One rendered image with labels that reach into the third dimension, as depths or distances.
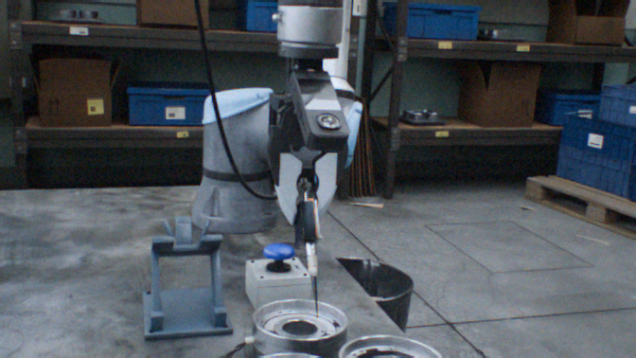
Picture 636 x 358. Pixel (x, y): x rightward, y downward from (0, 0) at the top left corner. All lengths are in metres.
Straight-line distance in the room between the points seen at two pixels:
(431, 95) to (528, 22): 0.90
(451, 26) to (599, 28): 1.06
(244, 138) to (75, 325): 0.44
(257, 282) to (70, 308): 0.23
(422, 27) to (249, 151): 3.47
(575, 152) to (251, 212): 3.87
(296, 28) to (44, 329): 0.45
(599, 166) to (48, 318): 4.16
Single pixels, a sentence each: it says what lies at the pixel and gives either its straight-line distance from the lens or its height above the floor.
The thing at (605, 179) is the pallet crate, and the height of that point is 0.22.
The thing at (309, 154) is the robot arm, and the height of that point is 0.94.
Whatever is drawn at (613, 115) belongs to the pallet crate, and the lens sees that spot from 4.67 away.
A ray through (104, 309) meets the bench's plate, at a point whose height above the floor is 0.80.
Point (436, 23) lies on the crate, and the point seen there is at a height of 1.10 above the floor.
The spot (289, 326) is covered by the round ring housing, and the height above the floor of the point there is 0.82.
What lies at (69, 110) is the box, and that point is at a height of 0.55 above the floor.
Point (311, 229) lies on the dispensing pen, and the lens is 0.84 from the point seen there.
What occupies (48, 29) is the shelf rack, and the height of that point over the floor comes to 0.97.
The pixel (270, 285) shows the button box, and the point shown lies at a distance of 0.90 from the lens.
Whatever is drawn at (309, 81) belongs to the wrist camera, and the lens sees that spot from 0.81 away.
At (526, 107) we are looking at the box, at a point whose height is 0.59.
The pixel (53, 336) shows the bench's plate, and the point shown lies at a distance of 0.88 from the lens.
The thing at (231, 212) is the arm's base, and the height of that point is 0.84.
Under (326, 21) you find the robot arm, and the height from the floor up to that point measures 1.16.
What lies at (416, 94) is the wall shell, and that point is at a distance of 5.15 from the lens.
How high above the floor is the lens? 1.18
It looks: 14 degrees down
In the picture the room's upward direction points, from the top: 3 degrees clockwise
